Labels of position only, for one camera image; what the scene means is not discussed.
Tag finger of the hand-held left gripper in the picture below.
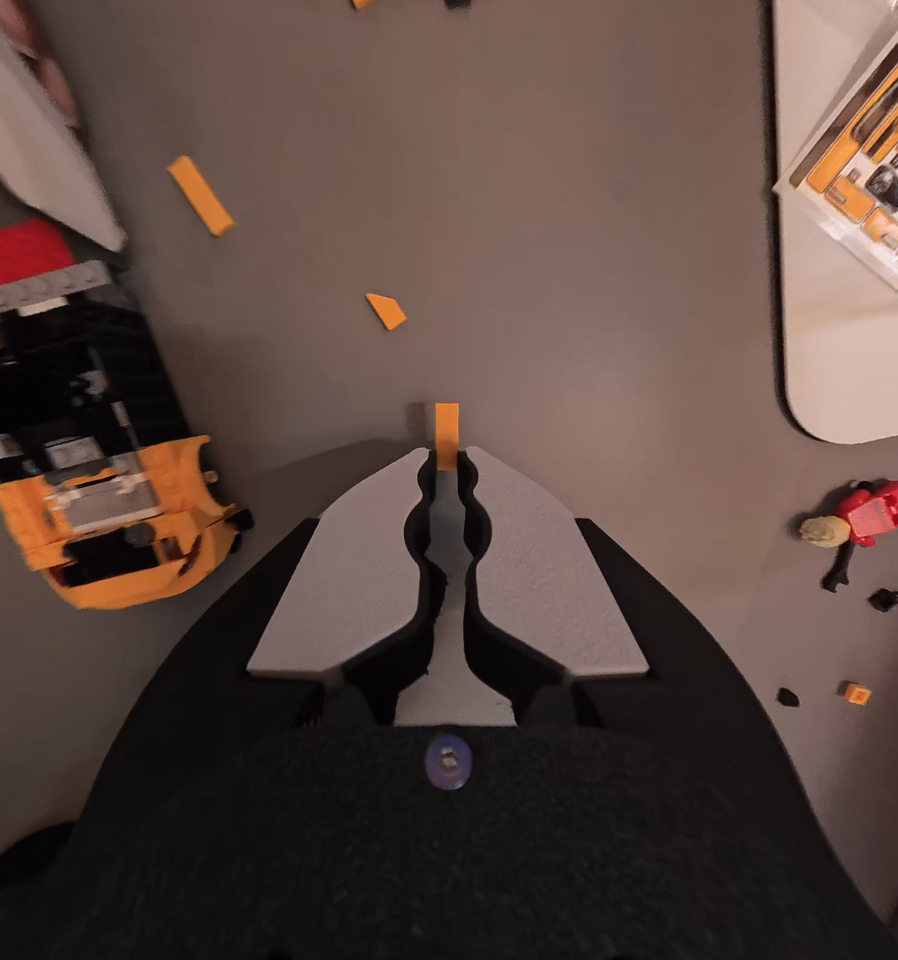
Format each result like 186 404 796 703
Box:
0 0 129 254

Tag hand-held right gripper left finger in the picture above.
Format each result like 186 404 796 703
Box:
246 446 433 685

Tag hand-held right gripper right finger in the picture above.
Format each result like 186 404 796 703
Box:
458 444 651 682

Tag narrow orange lego tile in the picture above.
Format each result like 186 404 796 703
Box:
434 402 460 473

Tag orange and black lego car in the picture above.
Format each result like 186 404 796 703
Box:
0 217 255 610

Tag flat orange lego tile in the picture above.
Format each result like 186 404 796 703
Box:
167 154 237 238

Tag orange lego wedge tile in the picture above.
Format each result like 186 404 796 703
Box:
364 291 409 333

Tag red lego minifigure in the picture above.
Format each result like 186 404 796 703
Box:
797 478 898 595

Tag lego instruction booklet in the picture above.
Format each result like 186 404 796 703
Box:
773 0 898 294

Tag person's left hand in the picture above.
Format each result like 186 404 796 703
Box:
10 0 84 130

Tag white rounded board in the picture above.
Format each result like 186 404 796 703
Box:
771 0 898 446

